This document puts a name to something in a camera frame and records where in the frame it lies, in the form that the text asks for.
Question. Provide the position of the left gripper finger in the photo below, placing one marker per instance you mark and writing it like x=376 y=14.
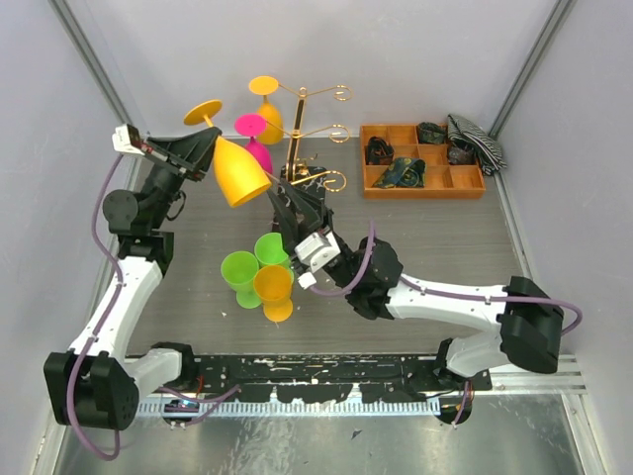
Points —
x=198 y=147
x=193 y=166

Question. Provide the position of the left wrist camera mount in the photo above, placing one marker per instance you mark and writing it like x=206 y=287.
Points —
x=126 y=139

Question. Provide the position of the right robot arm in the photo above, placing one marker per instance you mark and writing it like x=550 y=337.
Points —
x=516 y=323

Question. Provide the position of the dark green floral tie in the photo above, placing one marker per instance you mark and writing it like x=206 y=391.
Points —
x=430 y=133

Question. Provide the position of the green goblet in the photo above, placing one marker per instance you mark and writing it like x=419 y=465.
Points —
x=269 y=250
x=238 y=270

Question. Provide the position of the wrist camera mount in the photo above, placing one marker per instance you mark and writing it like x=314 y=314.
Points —
x=305 y=278
x=126 y=139

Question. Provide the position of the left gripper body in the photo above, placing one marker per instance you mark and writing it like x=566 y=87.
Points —
x=163 y=158

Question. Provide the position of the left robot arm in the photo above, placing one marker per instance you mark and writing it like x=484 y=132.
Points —
x=90 y=385

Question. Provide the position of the gold wire wine glass rack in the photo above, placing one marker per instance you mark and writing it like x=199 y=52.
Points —
x=301 y=168

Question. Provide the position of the pink plastic goblet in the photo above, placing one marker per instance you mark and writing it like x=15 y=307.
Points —
x=251 y=126

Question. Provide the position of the green goblet back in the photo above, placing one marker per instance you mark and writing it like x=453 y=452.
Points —
x=269 y=250

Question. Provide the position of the black white striped cloth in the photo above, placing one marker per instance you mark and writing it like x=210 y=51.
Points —
x=487 y=150

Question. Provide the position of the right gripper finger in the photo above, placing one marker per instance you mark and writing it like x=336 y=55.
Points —
x=286 y=219
x=303 y=202

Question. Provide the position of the dark patterned rolled tie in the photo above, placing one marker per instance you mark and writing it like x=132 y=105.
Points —
x=461 y=153

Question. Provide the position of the wooden compartment tray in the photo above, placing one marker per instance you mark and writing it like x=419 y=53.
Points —
x=441 y=180

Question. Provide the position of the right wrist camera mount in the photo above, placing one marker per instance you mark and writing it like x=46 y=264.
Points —
x=305 y=278

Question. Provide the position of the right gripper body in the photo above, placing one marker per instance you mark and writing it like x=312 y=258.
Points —
x=327 y=229

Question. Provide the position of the blue yellow floral tie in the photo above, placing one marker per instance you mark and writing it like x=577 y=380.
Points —
x=403 y=172

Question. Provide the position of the orange goblet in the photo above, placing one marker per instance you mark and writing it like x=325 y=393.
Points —
x=238 y=174
x=273 y=285
x=264 y=86

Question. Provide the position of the black orange rolled tie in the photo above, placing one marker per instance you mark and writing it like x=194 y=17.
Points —
x=378 y=151

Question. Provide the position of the green goblet front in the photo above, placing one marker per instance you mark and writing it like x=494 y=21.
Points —
x=238 y=270

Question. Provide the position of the grey slotted cable duct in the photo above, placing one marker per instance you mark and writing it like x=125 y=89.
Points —
x=350 y=408

